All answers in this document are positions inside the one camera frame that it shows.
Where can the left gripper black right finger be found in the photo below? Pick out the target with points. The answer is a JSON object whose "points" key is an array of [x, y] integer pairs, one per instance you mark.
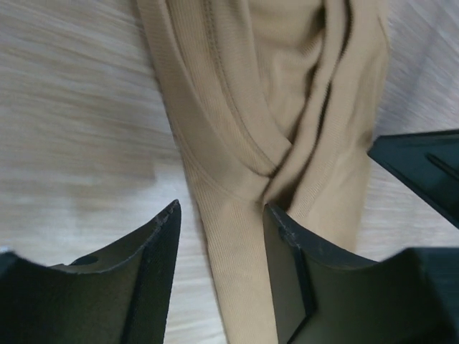
{"points": [[325, 294]]}

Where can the black finger pad of the right gripper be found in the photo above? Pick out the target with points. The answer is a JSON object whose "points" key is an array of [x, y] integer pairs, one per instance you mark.
{"points": [[427, 163]]}

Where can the left gripper black left finger pad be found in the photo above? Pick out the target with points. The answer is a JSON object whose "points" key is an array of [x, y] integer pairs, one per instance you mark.
{"points": [[117, 294]]}

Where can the tan brown tank top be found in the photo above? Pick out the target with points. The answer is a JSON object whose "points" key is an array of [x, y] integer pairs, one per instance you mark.
{"points": [[269, 101]]}

